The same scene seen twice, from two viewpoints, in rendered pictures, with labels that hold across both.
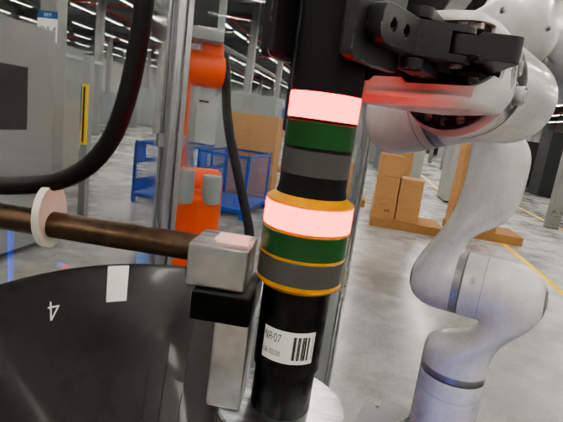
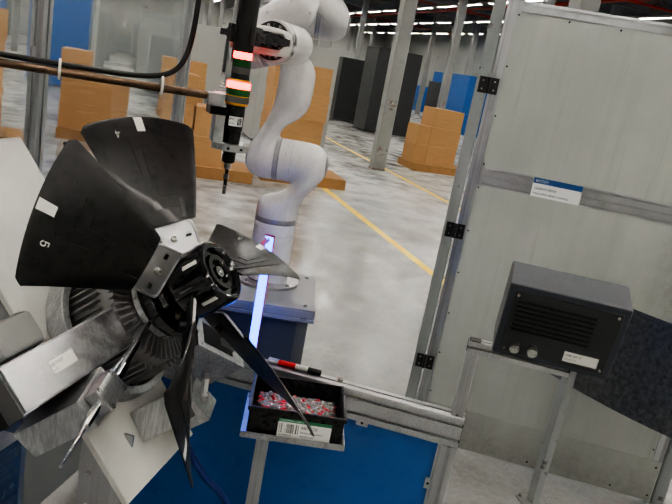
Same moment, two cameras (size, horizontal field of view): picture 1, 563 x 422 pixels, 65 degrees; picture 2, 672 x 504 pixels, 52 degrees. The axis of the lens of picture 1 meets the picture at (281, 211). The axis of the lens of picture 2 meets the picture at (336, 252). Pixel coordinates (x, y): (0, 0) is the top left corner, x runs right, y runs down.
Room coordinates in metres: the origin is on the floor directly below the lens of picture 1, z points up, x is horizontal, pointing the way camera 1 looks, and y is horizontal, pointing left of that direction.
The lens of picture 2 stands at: (-1.01, 0.39, 1.60)
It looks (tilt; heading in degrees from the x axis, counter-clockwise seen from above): 15 degrees down; 331
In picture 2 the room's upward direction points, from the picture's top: 11 degrees clockwise
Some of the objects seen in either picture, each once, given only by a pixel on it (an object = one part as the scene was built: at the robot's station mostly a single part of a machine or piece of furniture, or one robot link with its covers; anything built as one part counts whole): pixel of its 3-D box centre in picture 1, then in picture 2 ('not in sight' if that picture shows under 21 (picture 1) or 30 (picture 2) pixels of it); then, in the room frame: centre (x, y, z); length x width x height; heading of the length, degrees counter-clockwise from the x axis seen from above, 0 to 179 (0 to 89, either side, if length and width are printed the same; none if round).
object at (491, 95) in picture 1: (426, 66); (264, 39); (0.30, -0.08, 1.63); 0.11 x 0.10 x 0.07; 141
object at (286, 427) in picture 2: not in sight; (296, 409); (0.26, -0.27, 0.85); 0.22 x 0.17 x 0.07; 66
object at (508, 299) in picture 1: (482, 319); (292, 182); (0.78, -0.40, 1.27); 0.19 x 0.12 x 0.24; 63
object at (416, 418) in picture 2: not in sight; (286, 382); (0.43, -0.32, 0.82); 0.90 x 0.04 x 0.08; 51
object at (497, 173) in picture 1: (475, 182); (284, 90); (0.81, -0.34, 1.52); 0.16 x 0.12 x 0.50; 63
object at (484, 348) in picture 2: not in sight; (517, 356); (0.09, -0.73, 1.04); 0.24 x 0.03 x 0.03; 51
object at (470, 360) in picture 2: not in sight; (466, 377); (0.16, -0.65, 0.96); 0.03 x 0.03 x 0.20; 51
